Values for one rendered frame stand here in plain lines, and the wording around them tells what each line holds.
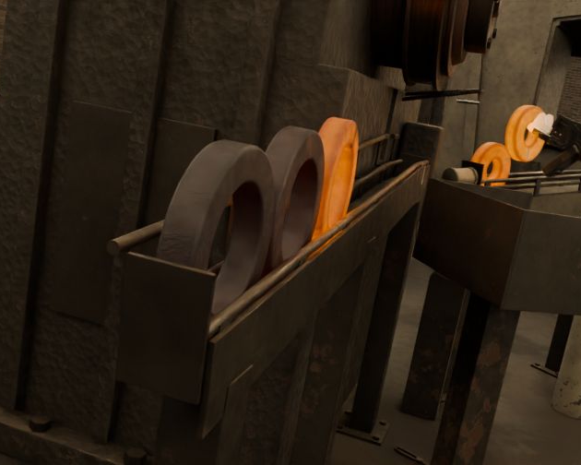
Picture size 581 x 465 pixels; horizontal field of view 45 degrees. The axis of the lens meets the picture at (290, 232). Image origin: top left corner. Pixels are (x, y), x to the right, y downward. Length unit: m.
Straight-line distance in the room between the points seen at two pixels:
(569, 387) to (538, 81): 2.34
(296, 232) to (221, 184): 0.30
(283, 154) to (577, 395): 1.79
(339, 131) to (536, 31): 3.51
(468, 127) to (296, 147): 3.67
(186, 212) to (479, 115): 3.91
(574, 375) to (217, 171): 1.92
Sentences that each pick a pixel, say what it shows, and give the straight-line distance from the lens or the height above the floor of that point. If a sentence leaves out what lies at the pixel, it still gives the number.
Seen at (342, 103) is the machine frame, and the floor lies 0.81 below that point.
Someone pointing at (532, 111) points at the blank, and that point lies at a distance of 2.05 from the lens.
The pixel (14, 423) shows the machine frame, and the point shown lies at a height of 0.07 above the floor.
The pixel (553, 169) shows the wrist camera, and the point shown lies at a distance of 1.99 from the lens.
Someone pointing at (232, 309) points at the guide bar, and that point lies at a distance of 0.59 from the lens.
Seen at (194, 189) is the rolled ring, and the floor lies 0.73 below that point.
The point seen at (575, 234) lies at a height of 0.70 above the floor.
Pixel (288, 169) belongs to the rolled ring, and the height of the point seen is 0.74.
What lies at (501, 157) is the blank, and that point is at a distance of 2.14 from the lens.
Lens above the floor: 0.81
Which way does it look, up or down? 11 degrees down
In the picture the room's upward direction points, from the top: 10 degrees clockwise
